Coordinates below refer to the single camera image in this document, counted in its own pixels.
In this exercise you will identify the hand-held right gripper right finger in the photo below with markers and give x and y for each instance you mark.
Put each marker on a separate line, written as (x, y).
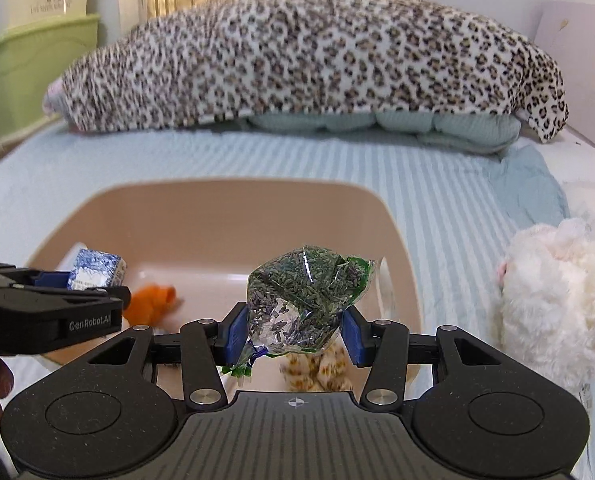
(355, 336)

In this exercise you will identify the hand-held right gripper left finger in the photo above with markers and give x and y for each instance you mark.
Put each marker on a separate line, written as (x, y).
(237, 334)

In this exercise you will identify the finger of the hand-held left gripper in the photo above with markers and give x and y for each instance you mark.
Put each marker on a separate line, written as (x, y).
(52, 278)
(52, 315)

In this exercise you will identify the blue and white patterned box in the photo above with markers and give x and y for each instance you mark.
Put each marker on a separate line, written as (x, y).
(99, 267)

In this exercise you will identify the clear bag of dried lavender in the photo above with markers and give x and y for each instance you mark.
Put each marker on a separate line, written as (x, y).
(297, 290)

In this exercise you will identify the beige plastic basin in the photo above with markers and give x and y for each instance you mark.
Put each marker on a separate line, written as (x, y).
(227, 220)

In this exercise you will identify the small leopard print plush toy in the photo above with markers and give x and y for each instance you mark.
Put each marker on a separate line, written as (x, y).
(327, 367)

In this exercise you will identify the orange plush toy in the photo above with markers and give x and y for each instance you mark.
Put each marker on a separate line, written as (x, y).
(152, 302)

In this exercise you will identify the striped light blue bedsheet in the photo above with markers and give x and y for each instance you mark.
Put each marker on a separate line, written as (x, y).
(452, 200)

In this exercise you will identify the white fluffy plush toy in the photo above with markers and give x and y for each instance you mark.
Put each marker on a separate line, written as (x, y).
(552, 300)

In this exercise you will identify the light blue folded quilt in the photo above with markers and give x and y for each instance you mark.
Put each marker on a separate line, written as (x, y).
(327, 123)

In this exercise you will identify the green plastic storage bin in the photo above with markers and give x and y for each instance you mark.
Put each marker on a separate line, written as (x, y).
(27, 65)

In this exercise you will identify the plain light blue cloth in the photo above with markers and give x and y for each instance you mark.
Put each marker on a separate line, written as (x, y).
(527, 185)

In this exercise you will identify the leopard print blanket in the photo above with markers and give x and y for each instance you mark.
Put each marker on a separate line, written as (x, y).
(302, 60)

